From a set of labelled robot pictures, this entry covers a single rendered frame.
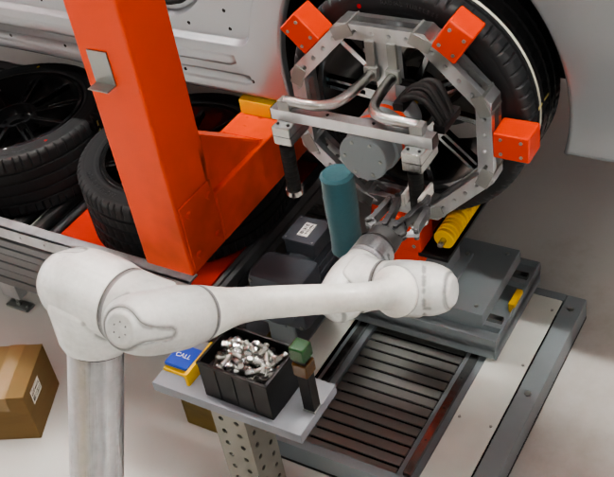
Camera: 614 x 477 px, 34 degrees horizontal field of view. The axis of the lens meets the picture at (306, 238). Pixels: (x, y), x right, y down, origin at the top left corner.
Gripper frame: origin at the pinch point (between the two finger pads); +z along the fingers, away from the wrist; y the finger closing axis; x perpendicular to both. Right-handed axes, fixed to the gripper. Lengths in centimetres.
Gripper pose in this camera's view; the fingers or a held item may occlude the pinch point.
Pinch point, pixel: (417, 193)
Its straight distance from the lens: 233.6
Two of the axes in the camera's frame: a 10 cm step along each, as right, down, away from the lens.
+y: 8.6, 2.2, -4.6
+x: -1.4, -7.7, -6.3
